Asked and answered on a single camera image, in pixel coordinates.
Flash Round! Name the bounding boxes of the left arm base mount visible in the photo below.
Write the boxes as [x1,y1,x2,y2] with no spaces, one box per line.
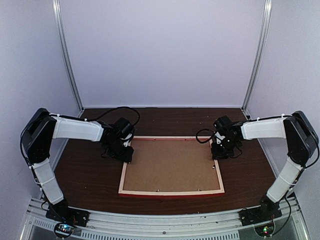
[45,199,90,227]

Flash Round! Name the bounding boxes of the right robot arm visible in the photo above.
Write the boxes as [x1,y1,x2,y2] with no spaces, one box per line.
[211,110,320,221]

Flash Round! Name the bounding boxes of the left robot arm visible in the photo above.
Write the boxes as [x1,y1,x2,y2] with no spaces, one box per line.
[20,108,135,222]

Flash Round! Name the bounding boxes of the circuit board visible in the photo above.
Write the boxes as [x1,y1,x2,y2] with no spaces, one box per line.
[254,223,275,238]
[53,222,75,238]

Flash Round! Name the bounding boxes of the right circuit board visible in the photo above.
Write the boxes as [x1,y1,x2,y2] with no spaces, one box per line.
[254,223,275,238]

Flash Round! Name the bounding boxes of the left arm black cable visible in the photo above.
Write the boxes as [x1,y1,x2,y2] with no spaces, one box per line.
[87,106,141,131]

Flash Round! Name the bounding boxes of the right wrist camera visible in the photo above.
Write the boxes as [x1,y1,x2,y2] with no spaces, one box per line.
[213,115,233,131]

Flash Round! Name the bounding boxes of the left aluminium corner post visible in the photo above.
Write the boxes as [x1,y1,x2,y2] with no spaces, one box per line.
[52,0,84,111]

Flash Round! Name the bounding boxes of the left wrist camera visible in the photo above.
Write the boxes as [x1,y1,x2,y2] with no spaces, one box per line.
[113,117,134,139]

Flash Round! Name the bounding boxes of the right aluminium corner post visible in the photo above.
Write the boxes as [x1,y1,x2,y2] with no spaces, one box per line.
[241,0,273,113]

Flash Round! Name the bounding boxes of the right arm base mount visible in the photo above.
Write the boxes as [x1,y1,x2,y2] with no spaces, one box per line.
[238,196,282,226]

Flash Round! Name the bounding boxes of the left circuit board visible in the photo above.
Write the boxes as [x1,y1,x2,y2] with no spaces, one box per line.
[53,222,75,238]

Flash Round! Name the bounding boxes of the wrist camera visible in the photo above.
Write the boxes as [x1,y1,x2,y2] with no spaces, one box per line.
[113,117,134,139]
[213,115,233,131]

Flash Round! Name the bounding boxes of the aluminium corner post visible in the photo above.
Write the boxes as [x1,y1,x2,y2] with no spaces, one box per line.
[241,0,273,113]
[52,0,84,111]

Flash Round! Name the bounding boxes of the aluminium front rail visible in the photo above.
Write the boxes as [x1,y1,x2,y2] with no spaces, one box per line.
[17,197,311,240]

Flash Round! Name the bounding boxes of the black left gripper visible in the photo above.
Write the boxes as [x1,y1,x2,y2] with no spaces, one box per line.
[105,139,134,164]

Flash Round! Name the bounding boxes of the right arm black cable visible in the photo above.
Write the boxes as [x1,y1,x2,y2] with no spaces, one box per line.
[196,129,216,145]

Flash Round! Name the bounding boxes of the red wooden picture frame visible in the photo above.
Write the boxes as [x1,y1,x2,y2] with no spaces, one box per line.
[117,135,226,198]

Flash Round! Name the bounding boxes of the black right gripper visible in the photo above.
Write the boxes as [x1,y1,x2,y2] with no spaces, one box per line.
[211,137,239,160]

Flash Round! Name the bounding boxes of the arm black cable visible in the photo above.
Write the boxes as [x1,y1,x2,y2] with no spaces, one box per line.
[87,106,141,131]
[196,129,216,145]

